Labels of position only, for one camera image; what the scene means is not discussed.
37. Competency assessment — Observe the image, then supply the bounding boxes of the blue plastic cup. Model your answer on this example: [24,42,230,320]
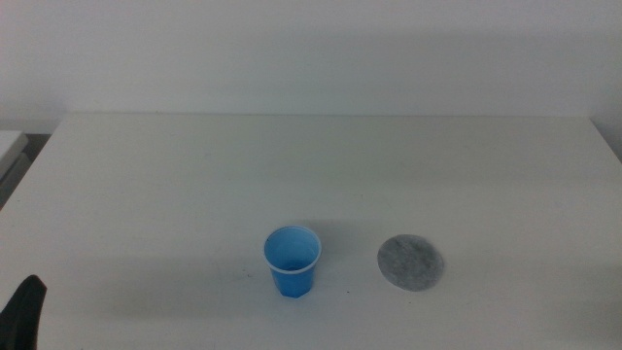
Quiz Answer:
[262,225,323,299]

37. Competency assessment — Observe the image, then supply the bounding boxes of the round grey cup mat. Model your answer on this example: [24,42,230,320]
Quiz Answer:
[376,233,445,293]

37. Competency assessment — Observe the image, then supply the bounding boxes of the white side table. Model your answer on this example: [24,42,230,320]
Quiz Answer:
[0,129,33,210]

